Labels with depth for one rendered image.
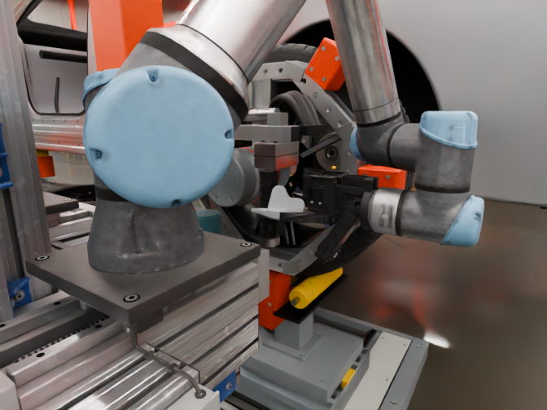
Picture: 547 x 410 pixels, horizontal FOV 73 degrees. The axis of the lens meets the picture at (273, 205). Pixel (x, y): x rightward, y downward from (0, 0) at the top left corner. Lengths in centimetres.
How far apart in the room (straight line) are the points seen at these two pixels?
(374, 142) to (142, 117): 42
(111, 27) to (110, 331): 103
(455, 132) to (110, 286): 47
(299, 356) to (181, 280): 89
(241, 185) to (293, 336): 63
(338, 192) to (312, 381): 73
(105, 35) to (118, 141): 107
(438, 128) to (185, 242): 37
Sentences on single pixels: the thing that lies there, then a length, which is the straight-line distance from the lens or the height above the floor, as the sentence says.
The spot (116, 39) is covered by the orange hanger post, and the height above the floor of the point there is 122.
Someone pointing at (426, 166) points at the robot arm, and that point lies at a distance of 56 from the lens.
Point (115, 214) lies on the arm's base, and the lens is 48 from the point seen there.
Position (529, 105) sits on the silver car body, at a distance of 127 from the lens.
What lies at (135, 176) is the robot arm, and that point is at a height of 96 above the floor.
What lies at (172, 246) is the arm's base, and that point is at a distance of 47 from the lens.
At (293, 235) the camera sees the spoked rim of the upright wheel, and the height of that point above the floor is 65.
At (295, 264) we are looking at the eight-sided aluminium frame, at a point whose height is 62.
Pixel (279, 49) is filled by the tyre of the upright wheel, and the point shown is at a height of 116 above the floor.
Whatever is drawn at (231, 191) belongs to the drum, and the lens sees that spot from 85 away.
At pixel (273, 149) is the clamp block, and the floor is 94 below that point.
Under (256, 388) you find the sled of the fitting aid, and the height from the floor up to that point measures 14.
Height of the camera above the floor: 101
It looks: 14 degrees down
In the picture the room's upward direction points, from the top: straight up
